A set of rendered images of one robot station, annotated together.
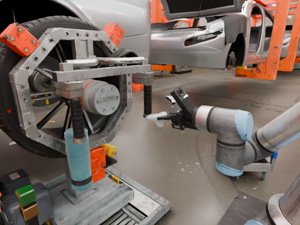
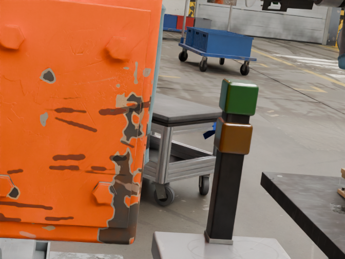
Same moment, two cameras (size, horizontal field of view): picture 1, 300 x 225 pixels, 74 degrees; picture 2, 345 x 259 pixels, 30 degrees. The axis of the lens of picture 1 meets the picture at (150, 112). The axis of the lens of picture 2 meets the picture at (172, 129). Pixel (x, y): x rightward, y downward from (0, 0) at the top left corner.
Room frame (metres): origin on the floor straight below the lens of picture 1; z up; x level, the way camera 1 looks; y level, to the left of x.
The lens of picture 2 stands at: (0.05, 1.02, 0.76)
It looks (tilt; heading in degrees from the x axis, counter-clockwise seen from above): 12 degrees down; 309
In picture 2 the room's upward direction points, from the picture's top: 7 degrees clockwise
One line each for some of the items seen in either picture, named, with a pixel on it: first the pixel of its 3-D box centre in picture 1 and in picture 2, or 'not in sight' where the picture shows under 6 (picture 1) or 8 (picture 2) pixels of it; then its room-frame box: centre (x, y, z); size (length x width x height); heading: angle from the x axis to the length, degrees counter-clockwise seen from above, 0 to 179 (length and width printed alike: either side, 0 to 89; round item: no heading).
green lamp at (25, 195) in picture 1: (26, 195); (238, 96); (0.48, 0.36, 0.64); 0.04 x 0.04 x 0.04; 48
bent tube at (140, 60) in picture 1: (116, 52); not in sight; (0.89, 0.14, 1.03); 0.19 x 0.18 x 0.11; 48
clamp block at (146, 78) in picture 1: (142, 77); not in sight; (0.89, 0.03, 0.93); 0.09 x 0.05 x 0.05; 48
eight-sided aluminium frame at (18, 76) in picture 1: (84, 93); not in sight; (0.90, 0.30, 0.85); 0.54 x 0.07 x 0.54; 138
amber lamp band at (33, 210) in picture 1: (29, 209); (232, 135); (0.48, 0.36, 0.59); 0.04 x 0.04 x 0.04; 48
